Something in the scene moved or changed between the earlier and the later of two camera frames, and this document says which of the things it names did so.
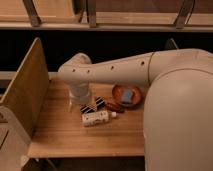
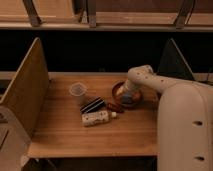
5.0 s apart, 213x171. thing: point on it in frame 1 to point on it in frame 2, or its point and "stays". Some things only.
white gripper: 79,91 to 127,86
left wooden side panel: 28,90 stays
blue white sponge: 127,96 stays
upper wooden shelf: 107,15 stays
